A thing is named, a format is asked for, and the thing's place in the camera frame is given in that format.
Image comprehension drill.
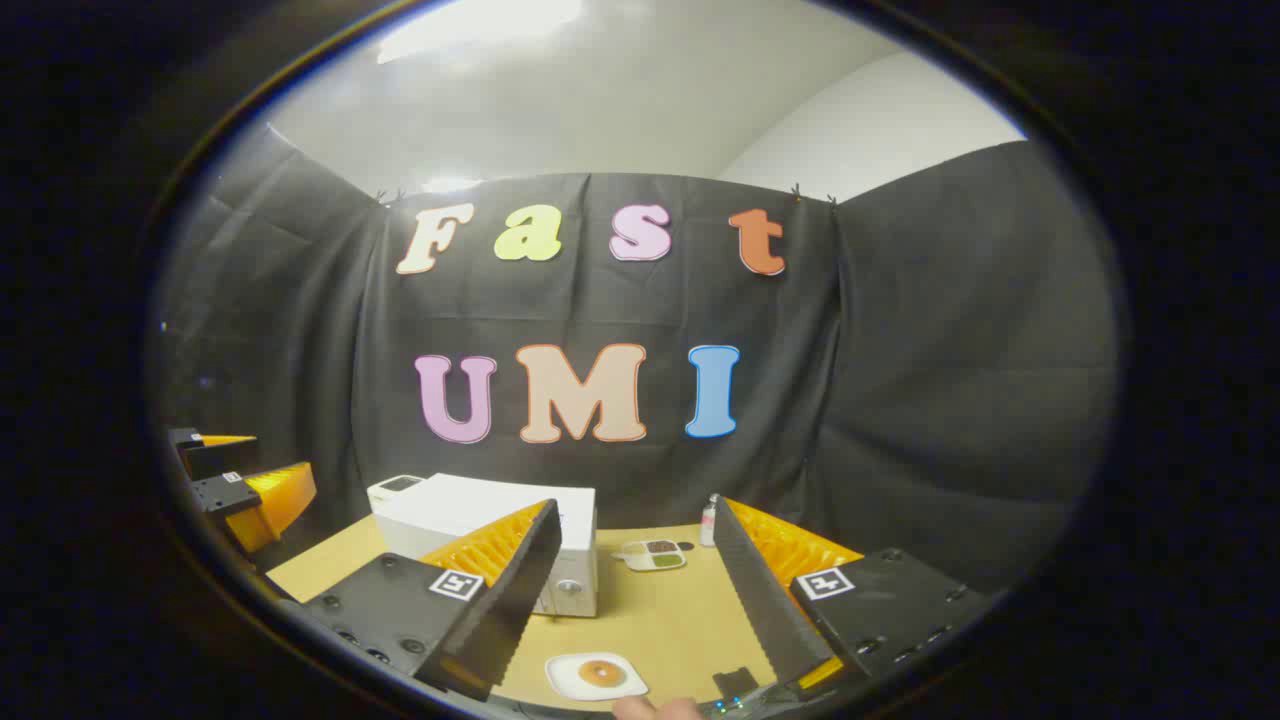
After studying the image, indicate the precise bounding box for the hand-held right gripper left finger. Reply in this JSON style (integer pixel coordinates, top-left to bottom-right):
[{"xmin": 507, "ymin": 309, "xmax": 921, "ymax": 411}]
[{"xmin": 300, "ymin": 498, "xmax": 563, "ymax": 703}]

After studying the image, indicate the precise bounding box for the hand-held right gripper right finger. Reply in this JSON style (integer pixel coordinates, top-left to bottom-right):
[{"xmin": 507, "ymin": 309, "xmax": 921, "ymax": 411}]
[{"xmin": 712, "ymin": 493, "xmax": 991, "ymax": 691}]

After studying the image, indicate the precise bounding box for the white microwave oven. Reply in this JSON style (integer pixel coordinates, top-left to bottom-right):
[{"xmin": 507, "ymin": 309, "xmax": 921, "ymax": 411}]
[{"xmin": 370, "ymin": 473, "xmax": 599, "ymax": 618}]

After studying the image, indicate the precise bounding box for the white square plate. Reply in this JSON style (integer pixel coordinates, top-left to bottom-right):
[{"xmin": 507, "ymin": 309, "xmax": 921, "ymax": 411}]
[{"xmin": 545, "ymin": 652, "xmax": 649, "ymax": 701}]

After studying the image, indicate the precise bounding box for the divided white condiment dish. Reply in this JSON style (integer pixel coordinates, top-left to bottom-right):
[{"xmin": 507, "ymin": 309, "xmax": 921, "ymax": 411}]
[{"xmin": 612, "ymin": 539, "xmax": 696, "ymax": 572}]

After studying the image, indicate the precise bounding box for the black backdrop cloth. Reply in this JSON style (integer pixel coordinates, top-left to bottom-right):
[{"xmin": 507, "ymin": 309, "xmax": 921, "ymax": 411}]
[{"xmin": 150, "ymin": 125, "xmax": 1119, "ymax": 601}]

